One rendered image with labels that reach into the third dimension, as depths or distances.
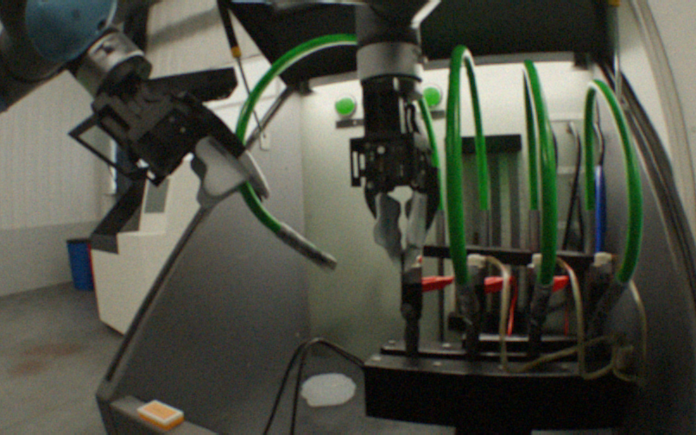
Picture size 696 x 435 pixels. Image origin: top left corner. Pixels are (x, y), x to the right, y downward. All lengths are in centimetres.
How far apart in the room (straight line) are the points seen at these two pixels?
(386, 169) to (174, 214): 290
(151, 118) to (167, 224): 283
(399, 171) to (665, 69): 42
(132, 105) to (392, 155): 28
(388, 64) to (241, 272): 43
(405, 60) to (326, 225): 50
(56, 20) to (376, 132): 31
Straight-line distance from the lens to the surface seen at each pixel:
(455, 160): 33
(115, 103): 44
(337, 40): 56
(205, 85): 46
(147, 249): 314
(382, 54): 45
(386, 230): 46
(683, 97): 60
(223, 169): 41
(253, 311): 74
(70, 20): 30
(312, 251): 48
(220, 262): 66
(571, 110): 79
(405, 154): 41
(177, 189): 328
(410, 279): 50
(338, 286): 87
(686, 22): 69
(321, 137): 87
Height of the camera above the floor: 119
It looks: 3 degrees down
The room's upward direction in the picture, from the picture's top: 2 degrees counter-clockwise
